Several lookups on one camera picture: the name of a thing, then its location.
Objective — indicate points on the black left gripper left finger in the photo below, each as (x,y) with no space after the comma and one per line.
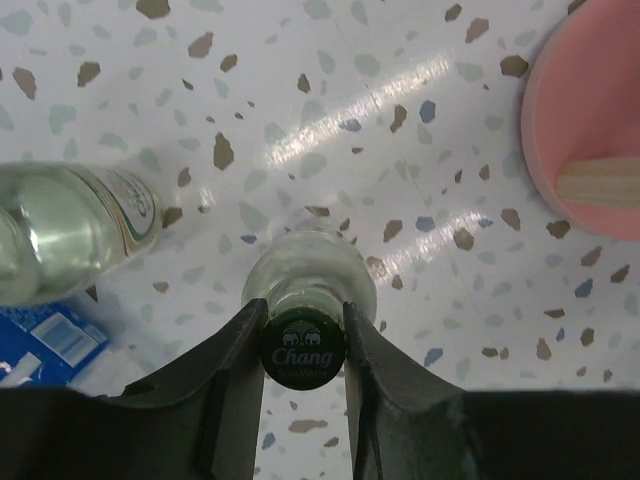
(195,418)

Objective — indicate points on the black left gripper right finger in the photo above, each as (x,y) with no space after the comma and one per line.
(407,423)

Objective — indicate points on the clear Chang glass bottle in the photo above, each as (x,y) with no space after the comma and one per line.
(305,277)
(64,225)

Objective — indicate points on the pink three-tier shelf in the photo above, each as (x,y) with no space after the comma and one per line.
(581,100)

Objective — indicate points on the lying blue label water bottle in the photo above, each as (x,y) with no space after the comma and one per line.
(71,344)

